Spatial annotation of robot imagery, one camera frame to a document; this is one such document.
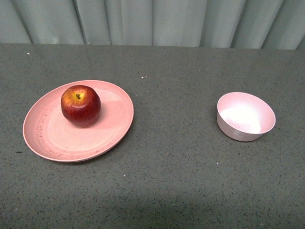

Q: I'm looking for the red apple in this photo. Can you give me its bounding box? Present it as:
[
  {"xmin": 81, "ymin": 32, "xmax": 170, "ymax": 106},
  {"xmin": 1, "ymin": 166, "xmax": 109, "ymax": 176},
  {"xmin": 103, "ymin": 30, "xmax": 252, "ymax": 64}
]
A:
[{"xmin": 61, "ymin": 85, "xmax": 102, "ymax": 127}]

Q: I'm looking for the light pink bowl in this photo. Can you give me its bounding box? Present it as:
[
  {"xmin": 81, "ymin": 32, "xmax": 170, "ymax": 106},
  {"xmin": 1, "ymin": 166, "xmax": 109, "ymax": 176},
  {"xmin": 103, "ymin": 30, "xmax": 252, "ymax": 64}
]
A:
[{"xmin": 217, "ymin": 92, "xmax": 276, "ymax": 142}]

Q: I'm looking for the pink round plate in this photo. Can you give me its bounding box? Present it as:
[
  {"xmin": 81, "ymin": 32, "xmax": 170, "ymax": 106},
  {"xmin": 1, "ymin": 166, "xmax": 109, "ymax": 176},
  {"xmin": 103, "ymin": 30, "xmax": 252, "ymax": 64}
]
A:
[{"xmin": 23, "ymin": 80, "xmax": 134, "ymax": 162}]

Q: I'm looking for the grey-green curtain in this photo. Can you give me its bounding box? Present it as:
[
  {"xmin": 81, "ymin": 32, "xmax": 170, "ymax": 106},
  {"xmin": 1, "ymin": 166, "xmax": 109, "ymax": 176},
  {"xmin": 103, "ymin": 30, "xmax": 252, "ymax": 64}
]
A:
[{"xmin": 0, "ymin": 0, "xmax": 305, "ymax": 50}]

